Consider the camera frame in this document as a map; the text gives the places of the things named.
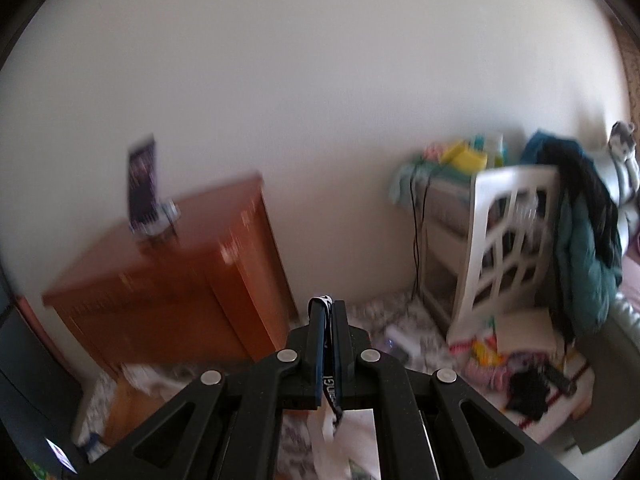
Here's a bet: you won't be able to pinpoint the brown patterned curtain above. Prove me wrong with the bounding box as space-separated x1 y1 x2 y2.
612 20 640 126

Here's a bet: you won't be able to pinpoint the yellow box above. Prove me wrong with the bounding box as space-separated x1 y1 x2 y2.
440 140 488 173

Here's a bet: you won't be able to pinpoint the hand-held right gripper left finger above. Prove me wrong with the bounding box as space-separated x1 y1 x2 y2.
85 302 325 480

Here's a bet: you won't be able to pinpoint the teal and black jackets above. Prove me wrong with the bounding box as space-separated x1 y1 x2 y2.
522 130 623 336

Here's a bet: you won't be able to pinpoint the white shelf unit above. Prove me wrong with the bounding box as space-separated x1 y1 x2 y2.
417 165 563 341

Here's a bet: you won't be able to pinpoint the black cable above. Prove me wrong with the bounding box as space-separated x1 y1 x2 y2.
407 165 436 306

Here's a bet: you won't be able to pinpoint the black garment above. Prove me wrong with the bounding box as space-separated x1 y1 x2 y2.
542 137 623 268

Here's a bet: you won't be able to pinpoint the white power strip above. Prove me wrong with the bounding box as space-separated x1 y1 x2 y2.
385 325 423 361

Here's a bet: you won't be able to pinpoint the teal cloth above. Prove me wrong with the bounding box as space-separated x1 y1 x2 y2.
390 157 451 211

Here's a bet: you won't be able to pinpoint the pink board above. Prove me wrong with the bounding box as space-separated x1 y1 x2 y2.
12 295 66 371

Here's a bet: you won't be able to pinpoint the closed wooden drawer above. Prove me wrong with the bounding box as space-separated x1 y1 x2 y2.
75 285 246 361

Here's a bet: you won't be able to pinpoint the wooden nightstand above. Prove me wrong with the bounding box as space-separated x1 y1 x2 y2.
42 172 296 378

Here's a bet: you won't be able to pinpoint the white bottle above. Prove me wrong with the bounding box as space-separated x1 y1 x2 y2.
482 132 506 168

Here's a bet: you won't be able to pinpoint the grey floral blanket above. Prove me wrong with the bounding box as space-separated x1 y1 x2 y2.
72 297 453 480

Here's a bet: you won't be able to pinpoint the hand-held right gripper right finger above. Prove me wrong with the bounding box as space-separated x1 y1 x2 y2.
333 300 576 480

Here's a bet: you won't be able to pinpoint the white ruffled garment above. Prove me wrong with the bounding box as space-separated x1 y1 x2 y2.
120 362 168 398

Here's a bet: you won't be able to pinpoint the grey white plush toy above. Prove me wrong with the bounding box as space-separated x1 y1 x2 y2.
607 121 640 176

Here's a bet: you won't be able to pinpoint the beige cardboard sheet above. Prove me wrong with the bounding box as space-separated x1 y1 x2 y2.
492 307 558 361

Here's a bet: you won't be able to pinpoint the smartphone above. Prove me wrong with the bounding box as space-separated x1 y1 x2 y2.
126 134 160 226

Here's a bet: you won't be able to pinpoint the black remote control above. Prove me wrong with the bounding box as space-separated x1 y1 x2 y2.
542 362 578 396

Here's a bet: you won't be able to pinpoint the black cloth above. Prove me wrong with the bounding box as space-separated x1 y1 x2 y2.
505 367 551 421

